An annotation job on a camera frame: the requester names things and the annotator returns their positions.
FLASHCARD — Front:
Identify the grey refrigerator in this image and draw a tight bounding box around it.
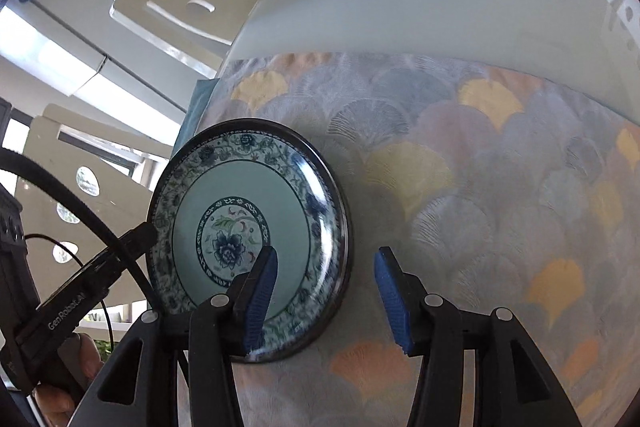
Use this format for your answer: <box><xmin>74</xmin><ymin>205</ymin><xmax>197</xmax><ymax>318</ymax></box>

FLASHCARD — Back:
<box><xmin>0</xmin><ymin>0</ymin><xmax>291</xmax><ymax>128</ymax></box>

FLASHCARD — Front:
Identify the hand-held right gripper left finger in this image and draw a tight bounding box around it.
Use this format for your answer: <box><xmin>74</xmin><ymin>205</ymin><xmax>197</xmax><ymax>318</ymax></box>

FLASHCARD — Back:
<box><xmin>75</xmin><ymin>246</ymin><xmax>279</xmax><ymax>427</ymax></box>

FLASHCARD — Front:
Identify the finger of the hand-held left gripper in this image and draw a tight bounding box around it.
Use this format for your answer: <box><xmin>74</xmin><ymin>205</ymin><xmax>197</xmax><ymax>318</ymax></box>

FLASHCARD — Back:
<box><xmin>80</xmin><ymin>223</ymin><xmax>159</xmax><ymax>279</ymax></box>

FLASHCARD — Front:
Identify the person's left hand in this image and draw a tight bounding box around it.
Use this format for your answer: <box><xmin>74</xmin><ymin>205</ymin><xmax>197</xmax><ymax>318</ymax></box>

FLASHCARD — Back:
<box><xmin>34</xmin><ymin>334</ymin><xmax>106</xmax><ymax>427</ymax></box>

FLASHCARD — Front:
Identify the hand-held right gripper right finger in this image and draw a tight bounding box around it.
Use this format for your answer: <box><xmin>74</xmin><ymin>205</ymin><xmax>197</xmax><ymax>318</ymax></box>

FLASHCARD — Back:
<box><xmin>374</xmin><ymin>246</ymin><xmax>583</xmax><ymax>427</ymax></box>

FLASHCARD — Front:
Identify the thin black cable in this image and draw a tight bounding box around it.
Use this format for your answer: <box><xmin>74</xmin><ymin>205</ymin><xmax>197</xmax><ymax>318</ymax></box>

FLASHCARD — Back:
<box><xmin>24</xmin><ymin>233</ymin><xmax>112</xmax><ymax>325</ymax></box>

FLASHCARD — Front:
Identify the pastel fan patterned tablecloth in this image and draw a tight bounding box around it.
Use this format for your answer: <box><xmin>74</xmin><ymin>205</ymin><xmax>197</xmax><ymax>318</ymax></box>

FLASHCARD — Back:
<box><xmin>172</xmin><ymin>52</ymin><xmax>640</xmax><ymax>427</ymax></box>

